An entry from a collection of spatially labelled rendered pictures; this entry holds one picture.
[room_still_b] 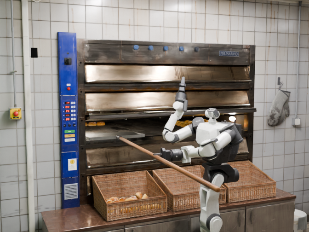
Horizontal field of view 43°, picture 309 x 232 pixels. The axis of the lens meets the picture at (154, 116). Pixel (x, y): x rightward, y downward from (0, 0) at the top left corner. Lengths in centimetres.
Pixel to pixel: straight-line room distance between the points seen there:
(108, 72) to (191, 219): 153
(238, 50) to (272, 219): 176
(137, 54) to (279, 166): 214
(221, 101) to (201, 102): 24
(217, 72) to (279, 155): 127
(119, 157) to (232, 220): 121
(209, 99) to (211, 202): 130
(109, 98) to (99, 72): 26
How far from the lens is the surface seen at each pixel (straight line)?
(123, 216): 338
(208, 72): 409
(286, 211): 422
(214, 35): 413
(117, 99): 369
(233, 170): 320
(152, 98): 381
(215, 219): 319
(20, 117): 345
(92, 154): 369
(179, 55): 394
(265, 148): 458
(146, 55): 379
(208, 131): 300
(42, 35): 355
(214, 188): 212
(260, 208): 399
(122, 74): 369
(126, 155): 378
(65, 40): 354
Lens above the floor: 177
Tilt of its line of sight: 6 degrees down
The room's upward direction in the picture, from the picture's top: straight up
